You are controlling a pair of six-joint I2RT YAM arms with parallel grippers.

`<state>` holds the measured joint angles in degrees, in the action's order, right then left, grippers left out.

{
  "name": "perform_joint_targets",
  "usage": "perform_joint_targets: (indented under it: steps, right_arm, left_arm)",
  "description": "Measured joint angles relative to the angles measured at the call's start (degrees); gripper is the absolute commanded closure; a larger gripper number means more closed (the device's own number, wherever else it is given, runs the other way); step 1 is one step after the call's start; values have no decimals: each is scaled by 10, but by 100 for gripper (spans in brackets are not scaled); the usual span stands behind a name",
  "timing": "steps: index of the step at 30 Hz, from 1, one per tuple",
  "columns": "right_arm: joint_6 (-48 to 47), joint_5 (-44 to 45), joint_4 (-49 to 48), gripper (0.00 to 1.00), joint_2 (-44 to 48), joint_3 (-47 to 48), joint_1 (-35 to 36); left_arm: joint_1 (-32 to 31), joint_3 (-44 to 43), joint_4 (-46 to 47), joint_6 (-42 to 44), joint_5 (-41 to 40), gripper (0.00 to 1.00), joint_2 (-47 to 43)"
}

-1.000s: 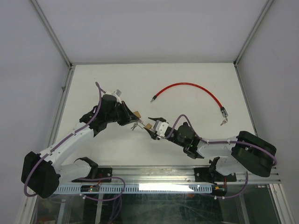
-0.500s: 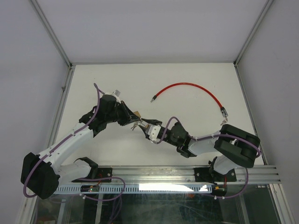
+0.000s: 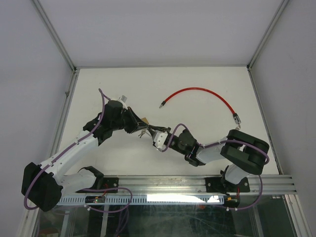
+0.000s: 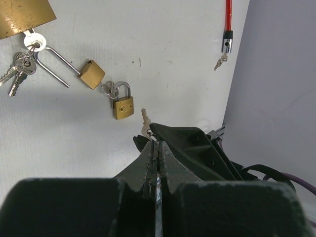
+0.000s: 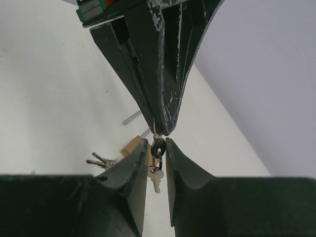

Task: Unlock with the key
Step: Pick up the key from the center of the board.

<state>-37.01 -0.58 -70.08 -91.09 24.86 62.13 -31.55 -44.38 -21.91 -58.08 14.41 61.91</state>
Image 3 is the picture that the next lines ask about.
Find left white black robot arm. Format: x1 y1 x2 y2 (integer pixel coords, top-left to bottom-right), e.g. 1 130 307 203
21 100 149 212

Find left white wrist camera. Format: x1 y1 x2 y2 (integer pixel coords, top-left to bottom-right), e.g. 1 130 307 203
110 95 128 109

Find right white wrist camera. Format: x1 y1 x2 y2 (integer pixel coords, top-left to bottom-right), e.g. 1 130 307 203
153 131 168 152

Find red cable lock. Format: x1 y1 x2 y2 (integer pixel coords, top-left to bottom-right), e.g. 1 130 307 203
159 87 241 127

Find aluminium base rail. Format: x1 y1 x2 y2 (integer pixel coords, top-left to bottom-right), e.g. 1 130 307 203
107 175 297 196

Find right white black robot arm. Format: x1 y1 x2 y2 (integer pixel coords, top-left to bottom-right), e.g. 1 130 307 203
147 125 270 194

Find white slotted cable duct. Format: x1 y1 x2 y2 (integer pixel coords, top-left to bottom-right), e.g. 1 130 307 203
57 194 224 206

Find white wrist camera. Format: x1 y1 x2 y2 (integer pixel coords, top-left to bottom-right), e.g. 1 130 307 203
153 131 168 152
110 95 128 109

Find large brass padlock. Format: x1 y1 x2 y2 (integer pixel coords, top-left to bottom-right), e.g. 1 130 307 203
141 118 149 124

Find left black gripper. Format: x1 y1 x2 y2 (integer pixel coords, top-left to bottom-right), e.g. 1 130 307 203
112 107 149 134

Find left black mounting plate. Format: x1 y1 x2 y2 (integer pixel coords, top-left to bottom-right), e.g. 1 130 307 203
88 176 119 193

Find black mounting plate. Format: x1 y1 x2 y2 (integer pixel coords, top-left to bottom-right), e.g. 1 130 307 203
204 176 250 194
88 176 119 193

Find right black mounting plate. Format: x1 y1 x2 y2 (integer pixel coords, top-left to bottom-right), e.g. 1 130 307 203
204 176 250 194

